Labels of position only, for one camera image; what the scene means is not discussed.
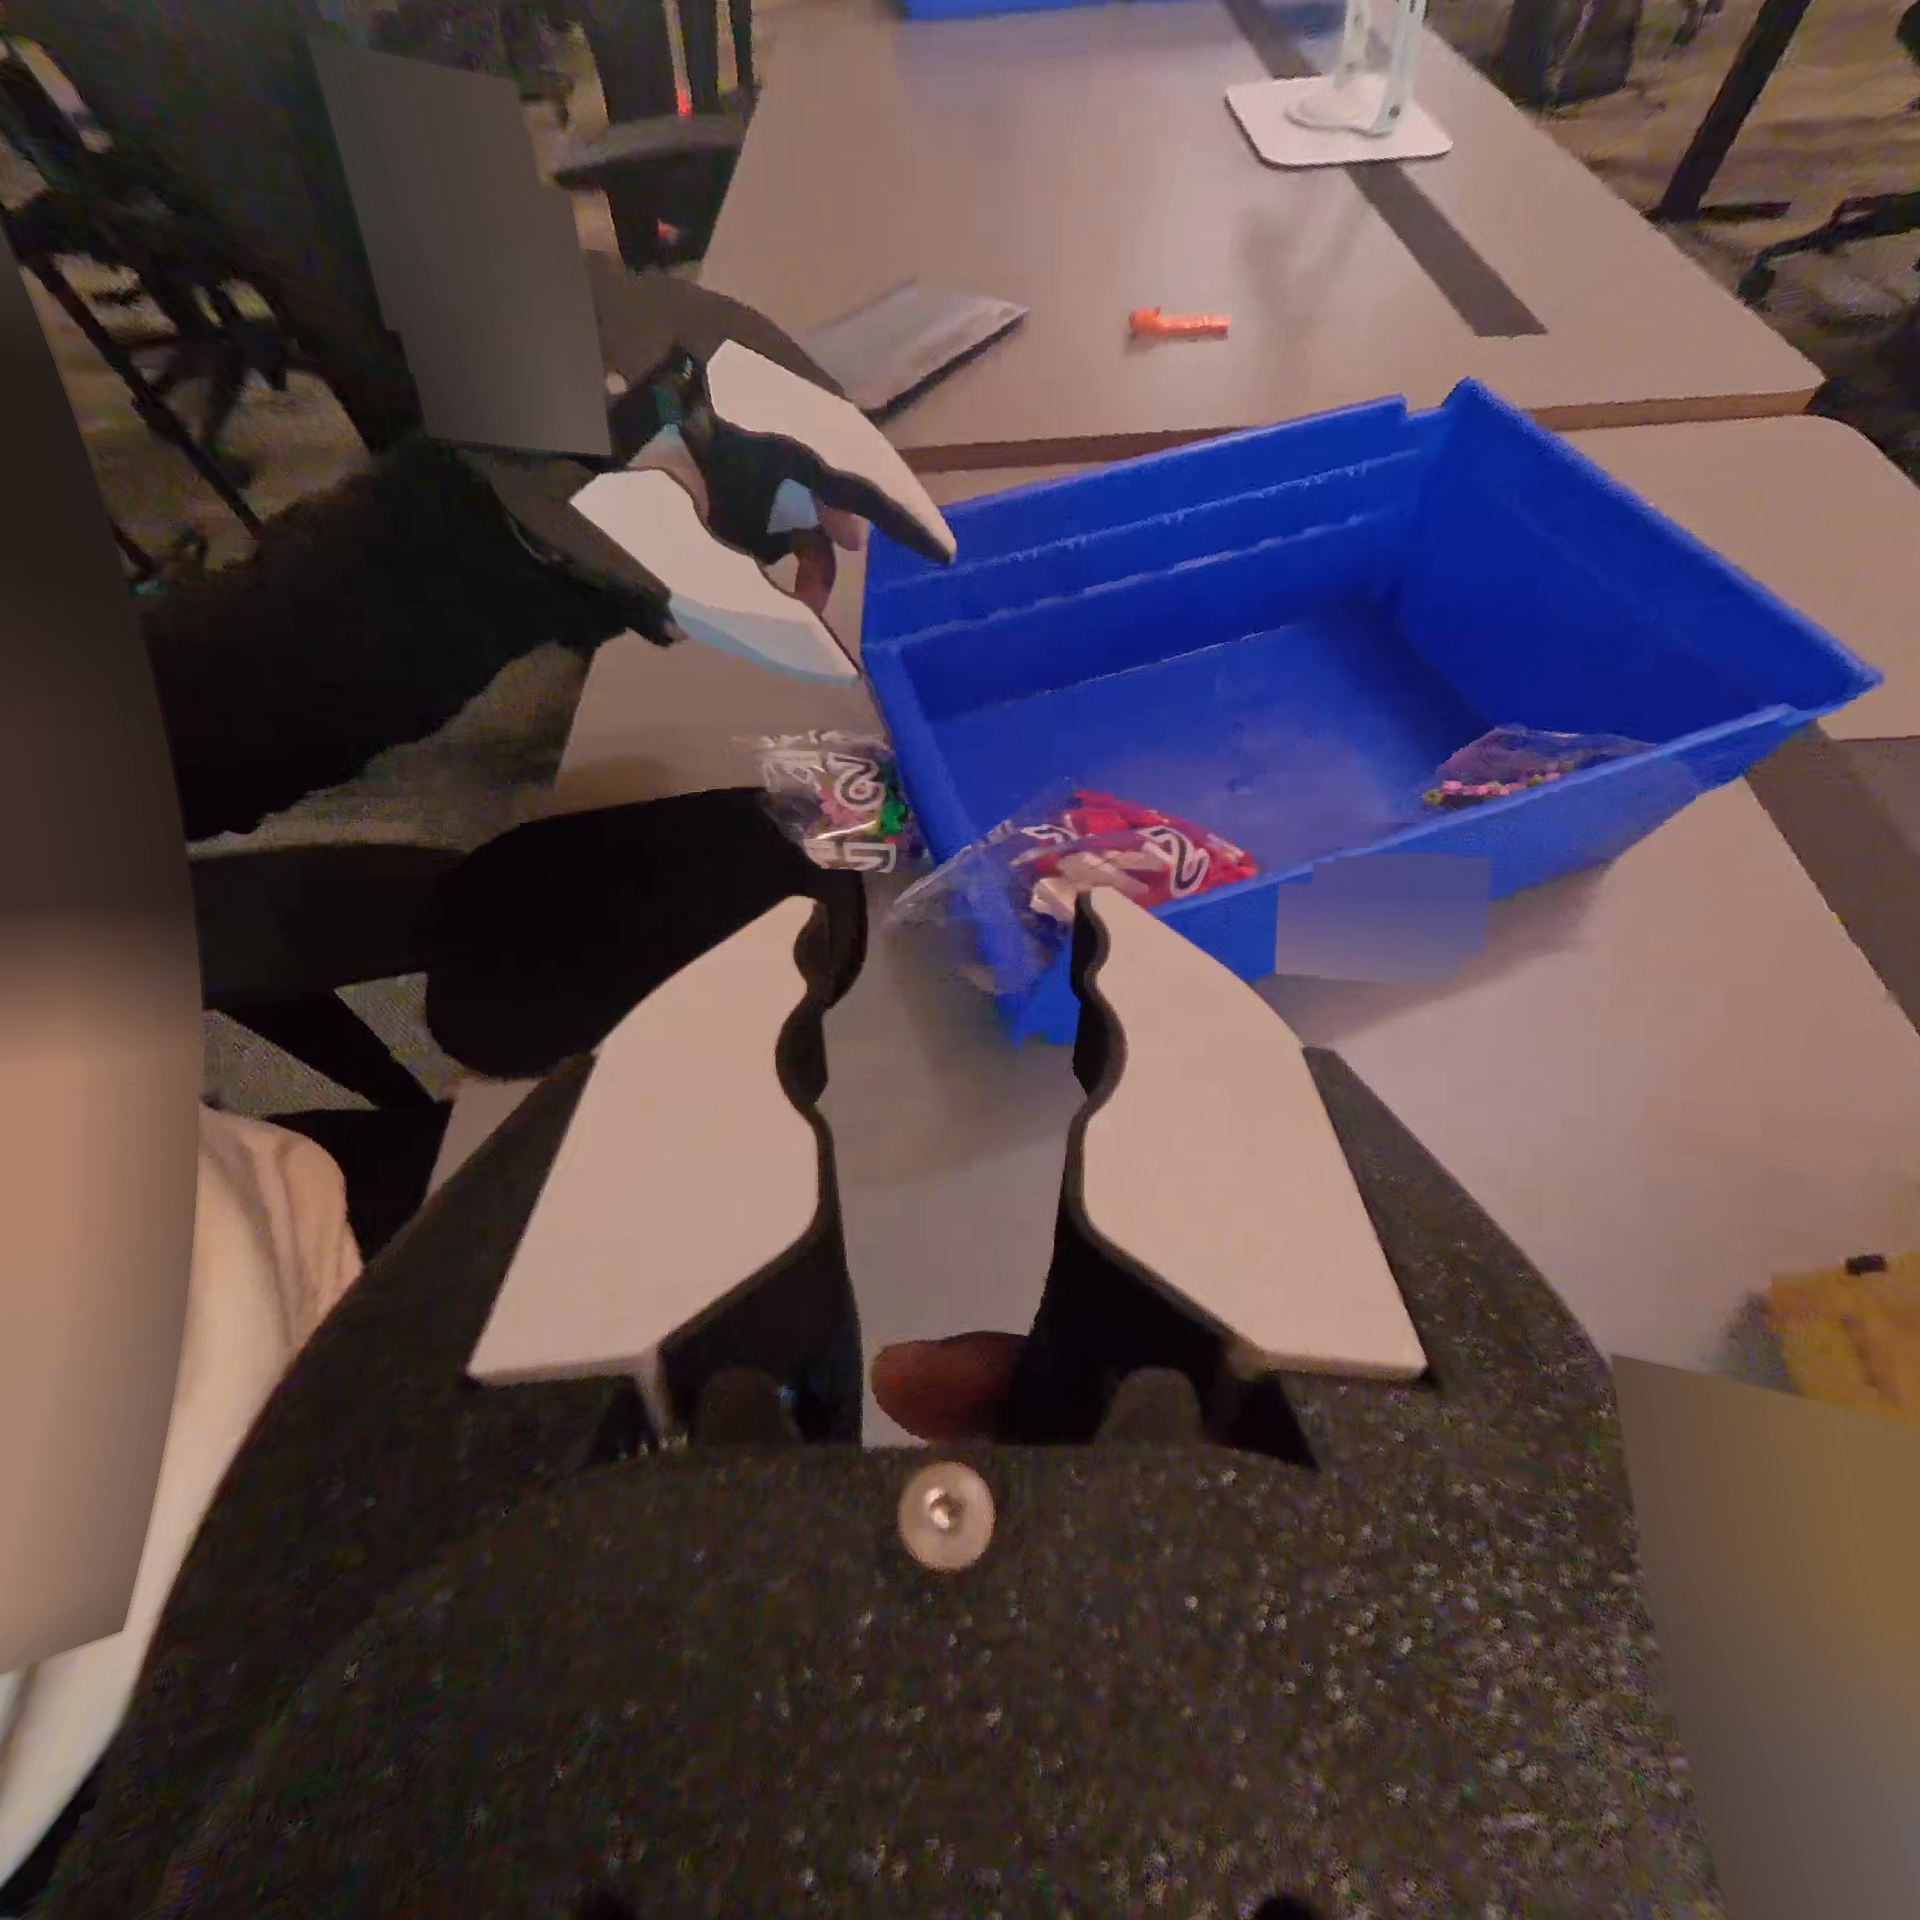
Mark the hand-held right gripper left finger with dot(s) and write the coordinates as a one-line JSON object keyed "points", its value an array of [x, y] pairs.
{"points": [[674, 1171]]}

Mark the purple candy bag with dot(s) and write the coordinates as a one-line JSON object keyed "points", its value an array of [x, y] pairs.
{"points": [[1531, 757]]}

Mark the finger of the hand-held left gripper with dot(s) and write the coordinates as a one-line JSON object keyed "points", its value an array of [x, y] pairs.
{"points": [[846, 436], [704, 578]]}

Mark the red candy bag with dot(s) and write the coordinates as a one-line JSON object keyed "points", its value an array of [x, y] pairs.
{"points": [[1140, 855]]}

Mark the blue plastic bin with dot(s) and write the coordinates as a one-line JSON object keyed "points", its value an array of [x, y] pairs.
{"points": [[1276, 703]]}

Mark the black office chair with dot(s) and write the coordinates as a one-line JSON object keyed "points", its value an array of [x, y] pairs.
{"points": [[163, 224]]}

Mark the yellow cloth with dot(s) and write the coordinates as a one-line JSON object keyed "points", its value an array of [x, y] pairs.
{"points": [[1854, 1335]]}

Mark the black foam pad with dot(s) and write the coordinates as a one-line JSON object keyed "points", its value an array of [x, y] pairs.
{"points": [[630, 930]]}

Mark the white stand base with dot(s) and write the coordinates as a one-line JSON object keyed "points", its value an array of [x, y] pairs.
{"points": [[1336, 129]]}

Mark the orange pen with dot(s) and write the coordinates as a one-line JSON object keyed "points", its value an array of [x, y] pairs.
{"points": [[1177, 320]]}

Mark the multicoloured candy bag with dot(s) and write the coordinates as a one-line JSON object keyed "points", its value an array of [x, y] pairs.
{"points": [[840, 795]]}

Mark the dark grey flat pouch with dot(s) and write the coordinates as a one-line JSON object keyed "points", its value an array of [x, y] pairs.
{"points": [[915, 345]]}

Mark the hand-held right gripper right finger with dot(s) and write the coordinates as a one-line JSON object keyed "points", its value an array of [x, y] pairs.
{"points": [[1215, 1154]]}

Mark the person's white shirt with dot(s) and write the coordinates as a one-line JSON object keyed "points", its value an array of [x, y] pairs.
{"points": [[256, 1304]]}

